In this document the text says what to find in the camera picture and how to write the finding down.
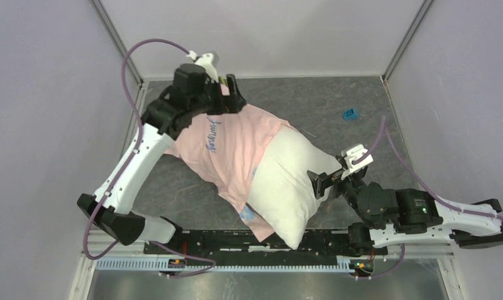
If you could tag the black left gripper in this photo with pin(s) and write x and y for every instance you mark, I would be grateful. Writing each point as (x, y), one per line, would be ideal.
(236, 102)

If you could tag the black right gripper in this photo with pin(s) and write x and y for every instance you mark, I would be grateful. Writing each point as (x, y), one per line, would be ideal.
(320, 182)

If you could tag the white pillow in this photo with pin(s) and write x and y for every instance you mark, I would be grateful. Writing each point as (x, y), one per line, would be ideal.
(281, 190)

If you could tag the pink printed pillowcase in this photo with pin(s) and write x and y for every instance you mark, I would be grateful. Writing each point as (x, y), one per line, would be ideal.
(226, 150)

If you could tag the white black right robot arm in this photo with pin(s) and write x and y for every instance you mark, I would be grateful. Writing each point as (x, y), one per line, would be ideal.
(407, 216)

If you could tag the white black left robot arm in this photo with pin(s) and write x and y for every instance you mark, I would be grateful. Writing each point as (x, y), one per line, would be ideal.
(192, 92)

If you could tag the small blue block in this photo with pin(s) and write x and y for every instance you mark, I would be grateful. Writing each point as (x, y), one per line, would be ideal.
(350, 114)

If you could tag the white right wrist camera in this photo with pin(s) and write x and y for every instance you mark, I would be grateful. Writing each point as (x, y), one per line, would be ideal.
(355, 159)

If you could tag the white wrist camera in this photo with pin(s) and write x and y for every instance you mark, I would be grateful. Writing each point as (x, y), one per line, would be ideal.
(355, 159)
(208, 61)

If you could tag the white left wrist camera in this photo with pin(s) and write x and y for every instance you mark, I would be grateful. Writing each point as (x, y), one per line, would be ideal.
(208, 61)

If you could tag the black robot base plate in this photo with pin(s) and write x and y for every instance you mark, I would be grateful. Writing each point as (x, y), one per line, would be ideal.
(319, 247)

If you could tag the grey slotted cable duct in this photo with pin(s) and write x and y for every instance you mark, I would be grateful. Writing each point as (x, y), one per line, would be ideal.
(170, 263)

